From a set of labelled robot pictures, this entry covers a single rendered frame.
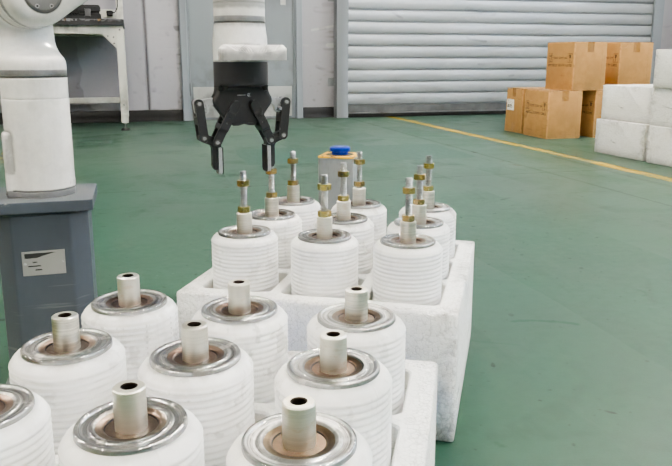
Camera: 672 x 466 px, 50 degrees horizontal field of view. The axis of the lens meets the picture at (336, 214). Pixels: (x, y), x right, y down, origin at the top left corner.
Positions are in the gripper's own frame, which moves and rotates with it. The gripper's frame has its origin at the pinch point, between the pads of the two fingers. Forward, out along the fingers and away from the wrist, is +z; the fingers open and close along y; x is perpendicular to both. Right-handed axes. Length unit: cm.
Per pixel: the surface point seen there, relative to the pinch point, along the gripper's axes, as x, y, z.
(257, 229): -0.1, -1.9, 9.9
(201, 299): 4.1, 7.7, 18.1
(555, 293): -20, -74, 35
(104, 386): 39.3, 23.5, 12.5
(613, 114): -196, -255, 14
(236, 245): 4.3, 2.5, 10.8
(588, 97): -271, -305, 10
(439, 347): 23.7, -18.8, 21.9
